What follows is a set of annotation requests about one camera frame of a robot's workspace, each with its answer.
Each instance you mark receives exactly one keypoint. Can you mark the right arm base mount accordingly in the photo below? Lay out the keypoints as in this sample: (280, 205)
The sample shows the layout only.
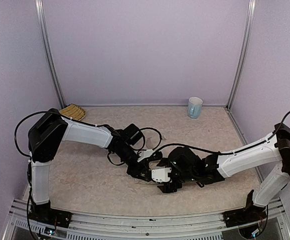
(248, 214)

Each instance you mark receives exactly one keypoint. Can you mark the light blue mug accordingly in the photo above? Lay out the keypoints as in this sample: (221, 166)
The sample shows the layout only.
(194, 107)

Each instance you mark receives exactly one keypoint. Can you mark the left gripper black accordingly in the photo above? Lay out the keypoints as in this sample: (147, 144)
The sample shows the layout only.
(138, 172)

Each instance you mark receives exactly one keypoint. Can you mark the beige folding umbrella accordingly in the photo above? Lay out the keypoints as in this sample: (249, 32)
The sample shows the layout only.
(151, 142)

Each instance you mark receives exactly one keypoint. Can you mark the aluminium corner post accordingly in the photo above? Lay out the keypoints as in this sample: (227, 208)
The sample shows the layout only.
(48, 52)
(243, 53)

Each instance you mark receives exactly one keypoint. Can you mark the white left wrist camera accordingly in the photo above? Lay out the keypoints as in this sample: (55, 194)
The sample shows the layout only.
(144, 154)

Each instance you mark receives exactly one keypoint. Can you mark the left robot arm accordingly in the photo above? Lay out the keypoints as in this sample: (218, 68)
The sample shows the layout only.
(51, 129)

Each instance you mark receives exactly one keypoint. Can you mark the left aluminium corner post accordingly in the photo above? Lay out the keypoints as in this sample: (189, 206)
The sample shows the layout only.
(48, 52)

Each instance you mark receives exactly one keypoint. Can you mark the yellow woven basket tray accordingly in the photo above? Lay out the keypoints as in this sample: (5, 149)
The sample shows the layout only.
(73, 111)

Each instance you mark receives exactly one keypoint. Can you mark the right aluminium corner post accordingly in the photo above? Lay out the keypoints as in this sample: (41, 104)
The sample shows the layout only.
(243, 53)

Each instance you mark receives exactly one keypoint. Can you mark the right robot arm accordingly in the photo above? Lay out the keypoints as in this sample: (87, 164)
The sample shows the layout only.
(182, 165)

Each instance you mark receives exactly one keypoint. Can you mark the aluminium front rail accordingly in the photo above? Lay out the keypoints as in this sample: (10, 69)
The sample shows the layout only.
(91, 226)

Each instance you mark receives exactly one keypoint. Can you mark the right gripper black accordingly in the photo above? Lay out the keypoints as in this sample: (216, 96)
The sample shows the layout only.
(168, 184)

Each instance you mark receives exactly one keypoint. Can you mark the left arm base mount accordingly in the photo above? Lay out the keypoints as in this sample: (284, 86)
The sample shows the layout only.
(45, 214)

